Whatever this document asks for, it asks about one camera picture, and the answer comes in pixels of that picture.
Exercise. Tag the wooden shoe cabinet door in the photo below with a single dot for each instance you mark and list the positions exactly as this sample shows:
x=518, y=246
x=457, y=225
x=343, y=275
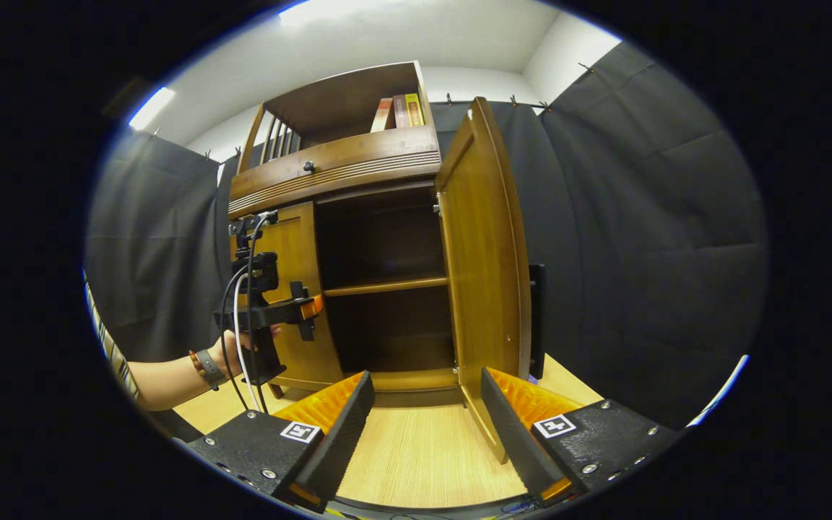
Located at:
x=484, y=274
x=297, y=245

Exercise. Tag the person's striped clothing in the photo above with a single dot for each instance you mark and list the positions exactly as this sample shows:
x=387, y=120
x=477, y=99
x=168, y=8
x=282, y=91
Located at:
x=109, y=347

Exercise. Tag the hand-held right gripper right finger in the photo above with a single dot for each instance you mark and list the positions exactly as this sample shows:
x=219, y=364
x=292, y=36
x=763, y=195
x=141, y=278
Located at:
x=513, y=440

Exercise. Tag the dark wrist band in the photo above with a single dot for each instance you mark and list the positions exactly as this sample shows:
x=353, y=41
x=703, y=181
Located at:
x=209, y=368

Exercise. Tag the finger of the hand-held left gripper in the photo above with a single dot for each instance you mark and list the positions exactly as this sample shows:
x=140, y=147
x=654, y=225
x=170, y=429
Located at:
x=286, y=312

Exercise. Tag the wooden cabinet drawer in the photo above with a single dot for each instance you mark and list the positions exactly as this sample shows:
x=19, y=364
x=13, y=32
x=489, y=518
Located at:
x=329, y=170

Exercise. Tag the small ceiling light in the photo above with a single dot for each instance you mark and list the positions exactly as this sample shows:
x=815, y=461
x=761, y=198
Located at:
x=151, y=108

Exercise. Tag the brown shelf book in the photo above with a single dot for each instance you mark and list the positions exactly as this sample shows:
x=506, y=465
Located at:
x=401, y=112

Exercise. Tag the wooden inner shelf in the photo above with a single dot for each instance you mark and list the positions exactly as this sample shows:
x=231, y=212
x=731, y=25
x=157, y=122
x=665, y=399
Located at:
x=387, y=285

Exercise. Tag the wooden double-door shoe cabinet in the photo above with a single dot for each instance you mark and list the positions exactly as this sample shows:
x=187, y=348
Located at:
x=344, y=97

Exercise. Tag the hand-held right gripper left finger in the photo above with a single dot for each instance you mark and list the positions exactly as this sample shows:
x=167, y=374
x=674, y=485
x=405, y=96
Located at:
x=344, y=440

